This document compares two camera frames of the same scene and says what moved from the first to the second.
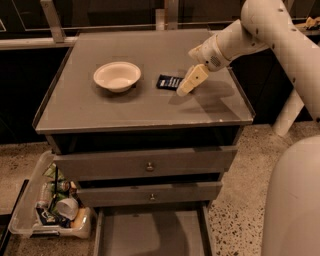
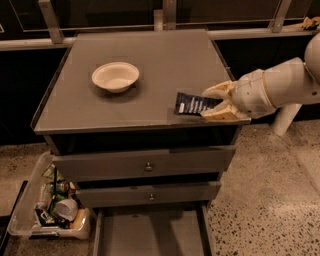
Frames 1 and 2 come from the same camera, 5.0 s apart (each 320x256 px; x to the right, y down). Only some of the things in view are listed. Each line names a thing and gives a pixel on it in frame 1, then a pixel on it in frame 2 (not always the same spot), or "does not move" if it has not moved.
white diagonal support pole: x=289 y=113 does not move
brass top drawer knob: x=149 y=168 does not move
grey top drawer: x=146 y=162 does not move
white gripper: x=211 y=53 → x=249 y=94
